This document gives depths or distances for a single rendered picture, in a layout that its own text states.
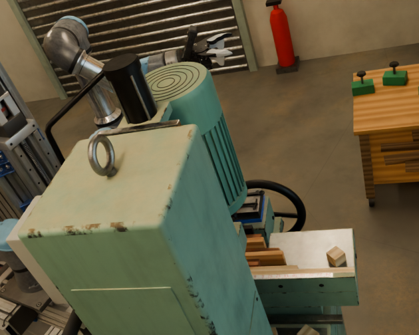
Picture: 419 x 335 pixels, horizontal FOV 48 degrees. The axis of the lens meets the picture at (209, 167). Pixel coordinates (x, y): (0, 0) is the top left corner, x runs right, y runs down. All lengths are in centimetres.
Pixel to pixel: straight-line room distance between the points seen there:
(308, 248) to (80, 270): 77
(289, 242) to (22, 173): 92
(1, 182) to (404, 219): 190
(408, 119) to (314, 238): 117
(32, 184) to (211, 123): 97
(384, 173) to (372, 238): 35
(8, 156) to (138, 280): 109
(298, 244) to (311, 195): 149
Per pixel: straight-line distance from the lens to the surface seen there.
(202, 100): 87
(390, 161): 266
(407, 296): 232
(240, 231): 118
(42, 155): 176
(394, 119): 239
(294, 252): 132
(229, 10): 414
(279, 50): 407
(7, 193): 178
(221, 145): 94
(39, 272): 80
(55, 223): 66
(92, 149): 65
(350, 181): 287
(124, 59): 77
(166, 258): 62
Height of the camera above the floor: 188
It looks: 35 degrees down
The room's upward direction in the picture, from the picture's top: 20 degrees counter-clockwise
